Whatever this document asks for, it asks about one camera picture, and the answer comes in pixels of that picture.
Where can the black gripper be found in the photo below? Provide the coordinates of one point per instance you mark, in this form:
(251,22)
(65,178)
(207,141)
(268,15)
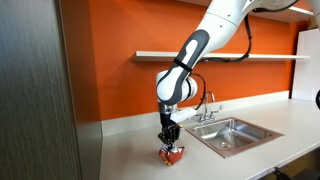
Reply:
(169,124)

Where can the high white wall shelf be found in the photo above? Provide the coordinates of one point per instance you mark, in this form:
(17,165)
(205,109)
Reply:
(300,10)

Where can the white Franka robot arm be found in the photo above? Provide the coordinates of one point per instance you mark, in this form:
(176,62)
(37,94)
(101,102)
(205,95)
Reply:
(186,63)

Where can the white tall panel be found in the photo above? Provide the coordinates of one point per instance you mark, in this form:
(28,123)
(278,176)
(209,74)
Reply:
(306,66)

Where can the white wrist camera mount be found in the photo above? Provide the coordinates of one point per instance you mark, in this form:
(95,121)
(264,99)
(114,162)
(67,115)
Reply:
(183,114)

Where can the dark wood cabinet panel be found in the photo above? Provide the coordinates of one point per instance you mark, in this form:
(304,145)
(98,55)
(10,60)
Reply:
(33,90)

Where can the stainless steel sink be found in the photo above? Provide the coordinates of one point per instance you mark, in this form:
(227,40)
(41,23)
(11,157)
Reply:
(233,135)

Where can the chrome sink faucet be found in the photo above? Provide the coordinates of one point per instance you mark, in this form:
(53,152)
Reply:
(208,111)

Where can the red snack packet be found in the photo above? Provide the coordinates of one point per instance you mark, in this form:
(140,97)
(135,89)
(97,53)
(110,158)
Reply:
(170,156)

